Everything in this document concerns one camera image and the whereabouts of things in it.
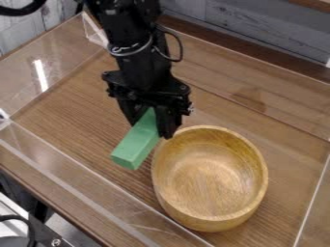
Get black metal mount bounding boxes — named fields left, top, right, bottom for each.
left=24, top=211, right=93, bottom=247

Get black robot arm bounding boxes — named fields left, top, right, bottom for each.
left=83, top=0, right=192, bottom=139

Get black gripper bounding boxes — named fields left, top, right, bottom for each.
left=101, top=38, right=192, bottom=139

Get clear acrylic tray wall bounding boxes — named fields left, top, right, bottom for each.
left=0, top=16, right=330, bottom=247

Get black cable lower left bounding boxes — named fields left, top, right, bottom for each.
left=0, top=214, right=37, bottom=247

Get green rectangular block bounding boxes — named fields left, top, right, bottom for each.
left=111, top=108, right=160, bottom=170

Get brown wooden bowl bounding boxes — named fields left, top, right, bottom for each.
left=151, top=125, right=268, bottom=233

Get clear acrylic corner bracket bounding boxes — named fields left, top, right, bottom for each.
left=81, top=12, right=108, bottom=48

